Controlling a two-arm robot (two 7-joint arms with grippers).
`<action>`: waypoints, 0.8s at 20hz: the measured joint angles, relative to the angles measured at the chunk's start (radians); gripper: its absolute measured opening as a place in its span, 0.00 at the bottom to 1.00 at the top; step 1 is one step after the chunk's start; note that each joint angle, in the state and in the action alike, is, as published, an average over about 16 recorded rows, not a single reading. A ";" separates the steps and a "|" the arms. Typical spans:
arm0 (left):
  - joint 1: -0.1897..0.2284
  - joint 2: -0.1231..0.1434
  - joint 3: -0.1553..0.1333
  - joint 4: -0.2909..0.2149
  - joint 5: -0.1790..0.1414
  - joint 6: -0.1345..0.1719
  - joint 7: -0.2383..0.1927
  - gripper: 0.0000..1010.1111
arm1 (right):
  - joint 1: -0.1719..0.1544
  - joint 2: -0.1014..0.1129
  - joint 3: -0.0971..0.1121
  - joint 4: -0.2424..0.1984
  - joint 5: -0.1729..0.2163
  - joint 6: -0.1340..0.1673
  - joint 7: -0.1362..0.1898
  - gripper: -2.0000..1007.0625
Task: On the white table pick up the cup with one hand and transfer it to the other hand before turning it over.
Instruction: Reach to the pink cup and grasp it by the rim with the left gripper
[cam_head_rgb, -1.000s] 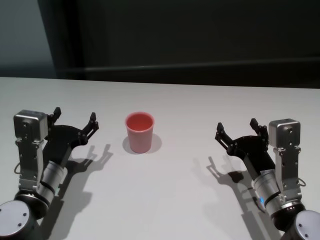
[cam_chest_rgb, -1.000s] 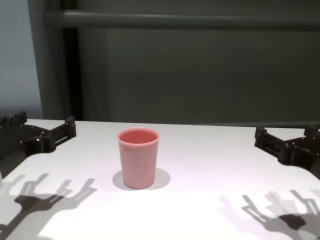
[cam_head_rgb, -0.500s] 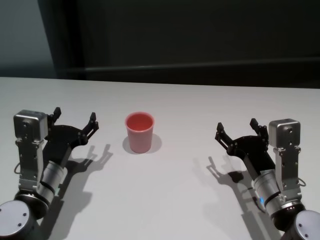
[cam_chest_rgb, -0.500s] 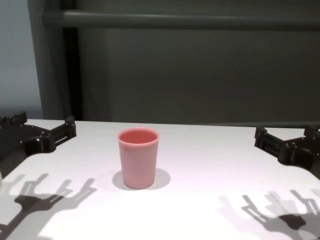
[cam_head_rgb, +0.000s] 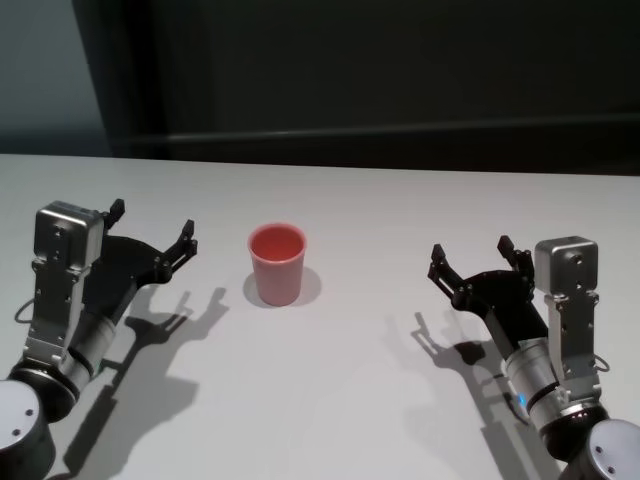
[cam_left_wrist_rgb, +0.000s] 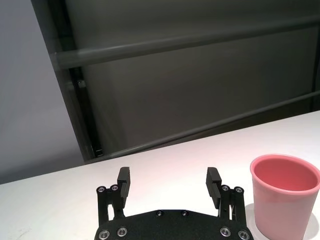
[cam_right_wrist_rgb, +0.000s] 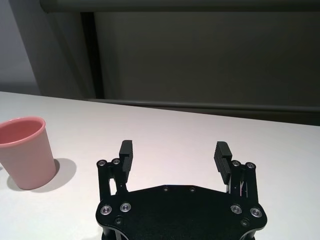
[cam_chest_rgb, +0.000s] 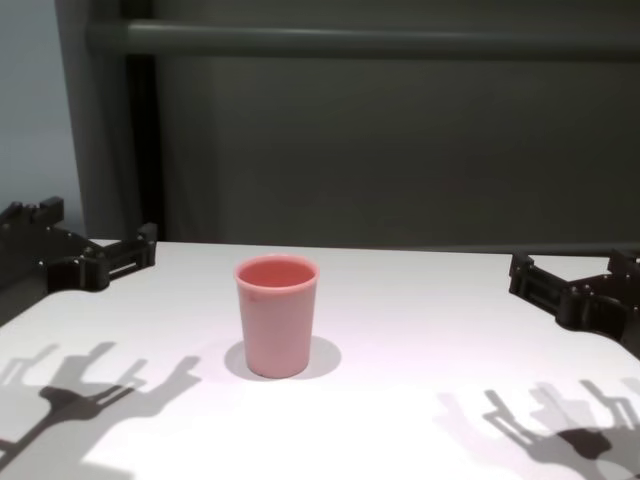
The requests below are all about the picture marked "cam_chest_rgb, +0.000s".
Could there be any dark flat horizontal rail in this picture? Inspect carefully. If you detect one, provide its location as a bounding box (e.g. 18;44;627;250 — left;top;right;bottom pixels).
164;239;640;255

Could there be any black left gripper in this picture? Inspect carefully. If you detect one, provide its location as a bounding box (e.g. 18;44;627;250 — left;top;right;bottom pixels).
0;197;159;304

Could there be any grey round horizontal bar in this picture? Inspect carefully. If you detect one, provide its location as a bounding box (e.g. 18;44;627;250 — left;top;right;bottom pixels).
87;18;640;57

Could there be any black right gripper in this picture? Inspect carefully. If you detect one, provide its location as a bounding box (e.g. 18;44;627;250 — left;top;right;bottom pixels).
508;248;640;359

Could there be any pink plastic cup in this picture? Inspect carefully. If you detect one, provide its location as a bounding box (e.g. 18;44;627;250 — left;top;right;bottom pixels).
232;253;320;380

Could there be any black vertical post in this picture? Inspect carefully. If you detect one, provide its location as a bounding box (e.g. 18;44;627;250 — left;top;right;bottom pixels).
124;52;159;246

